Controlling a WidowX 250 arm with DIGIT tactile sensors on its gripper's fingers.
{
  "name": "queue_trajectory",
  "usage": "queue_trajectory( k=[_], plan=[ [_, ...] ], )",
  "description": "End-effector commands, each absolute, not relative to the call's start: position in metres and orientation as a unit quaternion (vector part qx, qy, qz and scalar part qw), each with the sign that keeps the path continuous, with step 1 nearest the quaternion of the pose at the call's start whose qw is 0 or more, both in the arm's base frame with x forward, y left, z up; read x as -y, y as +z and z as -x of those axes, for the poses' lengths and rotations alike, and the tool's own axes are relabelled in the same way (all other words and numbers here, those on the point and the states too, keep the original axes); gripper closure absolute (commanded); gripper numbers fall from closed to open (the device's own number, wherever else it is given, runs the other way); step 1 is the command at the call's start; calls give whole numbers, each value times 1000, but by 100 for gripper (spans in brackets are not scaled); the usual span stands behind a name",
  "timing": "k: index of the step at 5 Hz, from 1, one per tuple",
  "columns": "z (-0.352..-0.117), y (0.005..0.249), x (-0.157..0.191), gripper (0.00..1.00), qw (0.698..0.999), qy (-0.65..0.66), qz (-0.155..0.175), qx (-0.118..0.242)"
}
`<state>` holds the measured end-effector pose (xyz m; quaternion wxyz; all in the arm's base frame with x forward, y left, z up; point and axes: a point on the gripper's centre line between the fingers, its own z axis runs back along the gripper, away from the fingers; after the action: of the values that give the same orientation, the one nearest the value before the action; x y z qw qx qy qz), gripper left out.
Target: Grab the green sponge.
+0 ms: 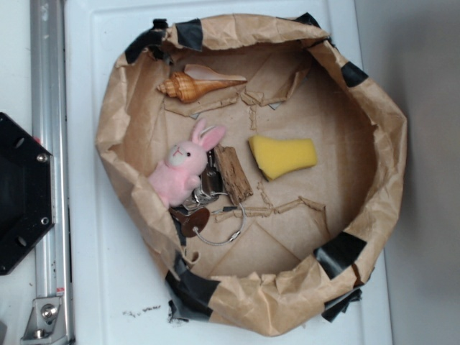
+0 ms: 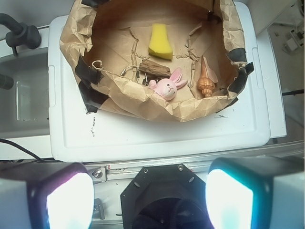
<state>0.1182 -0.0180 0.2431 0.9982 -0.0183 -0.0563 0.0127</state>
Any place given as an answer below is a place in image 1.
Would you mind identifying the yellow green sponge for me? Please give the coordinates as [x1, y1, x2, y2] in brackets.
[248, 135, 318, 181]

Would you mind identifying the brown wood chunk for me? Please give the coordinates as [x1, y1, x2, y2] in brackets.
[214, 144, 253, 205]

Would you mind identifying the brown paper bag bin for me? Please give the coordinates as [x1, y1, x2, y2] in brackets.
[96, 14, 407, 336]

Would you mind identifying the brown leather key tag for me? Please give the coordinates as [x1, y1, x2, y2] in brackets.
[169, 208, 211, 237]

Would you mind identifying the pink plush bunny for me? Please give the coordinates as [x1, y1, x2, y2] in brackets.
[148, 119, 226, 208]

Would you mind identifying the brown spiral seashell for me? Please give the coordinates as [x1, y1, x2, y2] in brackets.
[157, 64, 247, 104]

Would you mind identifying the steel wire key loop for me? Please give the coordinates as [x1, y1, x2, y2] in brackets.
[193, 203, 247, 247]

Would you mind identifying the aluminium frame rail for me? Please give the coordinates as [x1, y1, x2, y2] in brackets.
[30, 1, 72, 298]

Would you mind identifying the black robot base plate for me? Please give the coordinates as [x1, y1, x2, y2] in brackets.
[0, 113, 54, 276]

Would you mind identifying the metal corner bracket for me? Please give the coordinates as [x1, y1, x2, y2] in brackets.
[20, 296, 74, 345]

